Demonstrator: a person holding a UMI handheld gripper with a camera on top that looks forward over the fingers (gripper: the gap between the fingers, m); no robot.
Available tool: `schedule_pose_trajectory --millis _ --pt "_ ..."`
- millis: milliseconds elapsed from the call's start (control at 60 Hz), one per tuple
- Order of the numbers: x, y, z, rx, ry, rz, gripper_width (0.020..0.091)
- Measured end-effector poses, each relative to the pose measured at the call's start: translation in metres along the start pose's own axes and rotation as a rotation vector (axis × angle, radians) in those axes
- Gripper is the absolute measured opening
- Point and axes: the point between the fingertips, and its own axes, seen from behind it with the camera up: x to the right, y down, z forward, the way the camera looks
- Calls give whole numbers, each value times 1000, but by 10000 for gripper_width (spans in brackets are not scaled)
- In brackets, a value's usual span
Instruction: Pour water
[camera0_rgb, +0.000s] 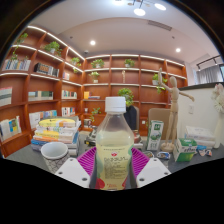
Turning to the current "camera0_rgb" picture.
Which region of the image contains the black ceiling track rail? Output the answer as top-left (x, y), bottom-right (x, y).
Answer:
top-left (195, 54), bottom-right (223, 70)

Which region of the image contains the green and white box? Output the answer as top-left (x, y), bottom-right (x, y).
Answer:
top-left (172, 138), bottom-right (198, 163)

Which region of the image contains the pink and white flower bouquet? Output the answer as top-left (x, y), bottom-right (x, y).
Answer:
top-left (210, 83), bottom-right (224, 114)

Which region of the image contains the ceiling lamp with round bulbs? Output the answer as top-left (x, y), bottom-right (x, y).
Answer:
top-left (111, 0), bottom-right (168, 17)

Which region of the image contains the brown wooden shelf unit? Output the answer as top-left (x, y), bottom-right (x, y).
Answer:
top-left (0, 24), bottom-right (188, 158)

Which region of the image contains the light grey curtain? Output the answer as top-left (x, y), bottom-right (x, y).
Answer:
top-left (196, 64), bottom-right (223, 84)

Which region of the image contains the white mug with grey pattern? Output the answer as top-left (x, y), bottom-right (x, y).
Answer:
top-left (40, 141), bottom-right (71, 174)

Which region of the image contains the tall white vase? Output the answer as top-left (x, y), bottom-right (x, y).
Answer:
top-left (213, 113), bottom-right (224, 149)

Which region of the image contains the dark framed window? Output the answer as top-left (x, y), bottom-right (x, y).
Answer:
top-left (218, 64), bottom-right (224, 81)

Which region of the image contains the wooden artist mannequin figure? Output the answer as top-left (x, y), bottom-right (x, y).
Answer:
top-left (157, 67), bottom-right (196, 153)

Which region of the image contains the dark office chair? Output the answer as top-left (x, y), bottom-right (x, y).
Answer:
top-left (123, 104), bottom-right (140, 132)

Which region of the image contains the stack of colourful books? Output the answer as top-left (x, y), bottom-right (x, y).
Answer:
top-left (30, 116), bottom-right (82, 158)

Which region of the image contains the clear bottle with yellow drink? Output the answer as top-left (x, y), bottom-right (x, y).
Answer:
top-left (95, 96), bottom-right (135, 192)

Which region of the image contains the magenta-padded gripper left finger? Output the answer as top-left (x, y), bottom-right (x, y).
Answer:
top-left (54, 147), bottom-right (98, 189)

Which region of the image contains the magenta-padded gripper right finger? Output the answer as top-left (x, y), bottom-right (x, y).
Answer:
top-left (130, 147), bottom-right (172, 189)

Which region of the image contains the tall green white carton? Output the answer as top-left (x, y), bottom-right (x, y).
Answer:
top-left (145, 119), bottom-right (165, 152)

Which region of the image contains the tan chair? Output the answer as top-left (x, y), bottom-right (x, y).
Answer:
top-left (147, 107), bottom-right (173, 141)

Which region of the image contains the small blue orange wrapped candy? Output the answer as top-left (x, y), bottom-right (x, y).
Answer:
top-left (196, 148), bottom-right (213, 158)

